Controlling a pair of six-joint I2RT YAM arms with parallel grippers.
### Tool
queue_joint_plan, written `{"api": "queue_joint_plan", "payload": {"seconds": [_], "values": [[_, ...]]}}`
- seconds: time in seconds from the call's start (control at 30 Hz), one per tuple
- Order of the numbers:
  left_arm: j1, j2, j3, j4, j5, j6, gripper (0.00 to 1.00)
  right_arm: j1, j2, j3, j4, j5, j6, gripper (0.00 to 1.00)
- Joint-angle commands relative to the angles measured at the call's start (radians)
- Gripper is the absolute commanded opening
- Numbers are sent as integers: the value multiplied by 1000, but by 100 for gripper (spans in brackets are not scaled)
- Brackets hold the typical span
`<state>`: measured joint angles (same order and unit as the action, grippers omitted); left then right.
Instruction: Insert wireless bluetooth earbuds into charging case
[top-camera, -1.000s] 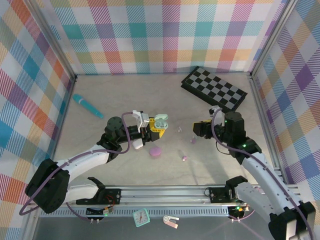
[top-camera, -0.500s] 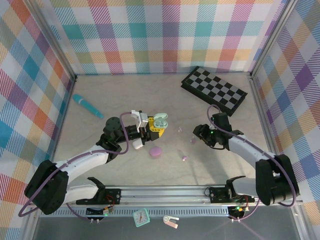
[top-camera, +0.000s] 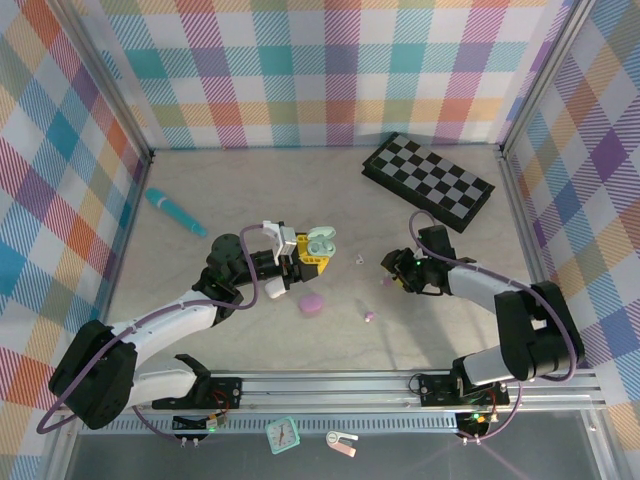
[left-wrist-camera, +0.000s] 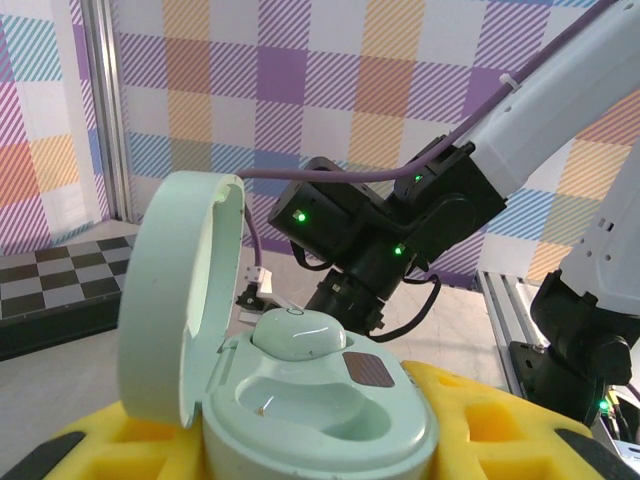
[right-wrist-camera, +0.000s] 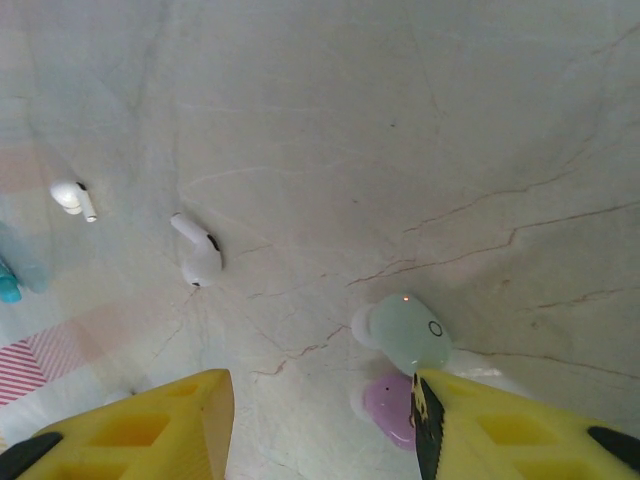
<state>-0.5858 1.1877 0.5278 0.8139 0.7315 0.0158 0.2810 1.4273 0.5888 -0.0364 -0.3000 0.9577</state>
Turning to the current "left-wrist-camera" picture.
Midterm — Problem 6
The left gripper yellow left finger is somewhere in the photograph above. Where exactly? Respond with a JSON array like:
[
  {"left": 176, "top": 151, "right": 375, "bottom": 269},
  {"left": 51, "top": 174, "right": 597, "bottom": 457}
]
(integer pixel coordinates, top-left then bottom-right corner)
[{"left": 14, "top": 399, "right": 207, "bottom": 480}]

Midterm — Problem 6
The thin black gripper wire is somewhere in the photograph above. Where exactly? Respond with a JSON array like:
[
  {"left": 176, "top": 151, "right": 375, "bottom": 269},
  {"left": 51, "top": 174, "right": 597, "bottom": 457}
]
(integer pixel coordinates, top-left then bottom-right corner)
[{"left": 292, "top": 244, "right": 442, "bottom": 344}]

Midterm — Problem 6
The mint green wireless earbud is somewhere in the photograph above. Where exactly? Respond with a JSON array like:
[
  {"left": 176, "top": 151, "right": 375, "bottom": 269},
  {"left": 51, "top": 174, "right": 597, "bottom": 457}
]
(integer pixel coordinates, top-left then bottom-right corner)
[{"left": 249, "top": 307, "right": 348, "bottom": 362}]

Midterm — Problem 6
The black folding chessboard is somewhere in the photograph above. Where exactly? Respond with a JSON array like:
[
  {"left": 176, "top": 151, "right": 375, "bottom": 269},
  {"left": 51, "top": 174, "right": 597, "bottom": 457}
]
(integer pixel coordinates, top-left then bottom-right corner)
[{"left": 0, "top": 234, "right": 139, "bottom": 361}]

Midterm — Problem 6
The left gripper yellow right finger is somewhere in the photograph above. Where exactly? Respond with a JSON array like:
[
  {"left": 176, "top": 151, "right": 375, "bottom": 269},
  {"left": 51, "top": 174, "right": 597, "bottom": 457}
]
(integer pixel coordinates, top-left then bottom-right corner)
[{"left": 402, "top": 359, "right": 640, "bottom": 480}]

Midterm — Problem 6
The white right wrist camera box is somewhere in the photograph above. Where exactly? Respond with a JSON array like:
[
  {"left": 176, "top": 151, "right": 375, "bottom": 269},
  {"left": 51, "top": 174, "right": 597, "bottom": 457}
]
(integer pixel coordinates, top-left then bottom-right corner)
[{"left": 233, "top": 264, "right": 304, "bottom": 324}]

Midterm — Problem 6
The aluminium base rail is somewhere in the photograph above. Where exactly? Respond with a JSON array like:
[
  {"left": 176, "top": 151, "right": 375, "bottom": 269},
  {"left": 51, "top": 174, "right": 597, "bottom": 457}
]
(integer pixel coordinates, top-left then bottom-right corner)
[{"left": 472, "top": 269, "right": 556, "bottom": 406}]

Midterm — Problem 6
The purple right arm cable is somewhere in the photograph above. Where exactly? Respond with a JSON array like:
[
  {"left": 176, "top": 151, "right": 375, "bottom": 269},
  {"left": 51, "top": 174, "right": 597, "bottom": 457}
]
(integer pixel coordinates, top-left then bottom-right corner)
[{"left": 233, "top": 0, "right": 619, "bottom": 271}]

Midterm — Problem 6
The mint green earbud charging case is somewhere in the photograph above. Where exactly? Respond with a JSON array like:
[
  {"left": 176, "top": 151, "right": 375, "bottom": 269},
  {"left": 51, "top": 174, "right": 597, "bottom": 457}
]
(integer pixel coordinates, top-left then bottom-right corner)
[{"left": 117, "top": 170, "right": 442, "bottom": 480}]

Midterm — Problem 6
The aluminium frame post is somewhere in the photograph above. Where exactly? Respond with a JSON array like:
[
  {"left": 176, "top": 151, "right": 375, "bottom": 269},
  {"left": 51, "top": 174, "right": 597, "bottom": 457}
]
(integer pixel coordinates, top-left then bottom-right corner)
[{"left": 82, "top": 0, "right": 136, "bottom": 224}]

